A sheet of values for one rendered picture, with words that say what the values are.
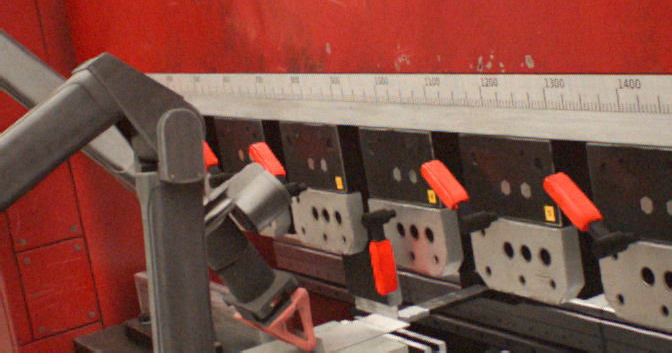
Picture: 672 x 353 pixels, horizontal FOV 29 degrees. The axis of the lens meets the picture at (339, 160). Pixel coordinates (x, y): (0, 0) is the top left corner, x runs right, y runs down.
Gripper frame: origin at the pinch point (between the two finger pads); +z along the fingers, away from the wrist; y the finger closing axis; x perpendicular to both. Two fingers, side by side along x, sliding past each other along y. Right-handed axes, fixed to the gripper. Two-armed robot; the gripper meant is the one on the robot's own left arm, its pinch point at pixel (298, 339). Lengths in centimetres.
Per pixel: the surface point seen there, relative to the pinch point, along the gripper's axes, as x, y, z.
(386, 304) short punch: -10.3, -5.3, 2.7
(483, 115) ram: -20.0, -36.1, -21.0
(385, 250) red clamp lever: -9.9, -17.5, -8.9
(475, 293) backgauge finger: -22.5, -1.4, 13.4
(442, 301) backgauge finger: -18.4, -0.4, 11.1
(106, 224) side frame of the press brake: -7, 84, -2
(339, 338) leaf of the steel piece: -4.2, -0.3, 3.9
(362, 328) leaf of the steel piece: -7.7, 0.5, 5.7
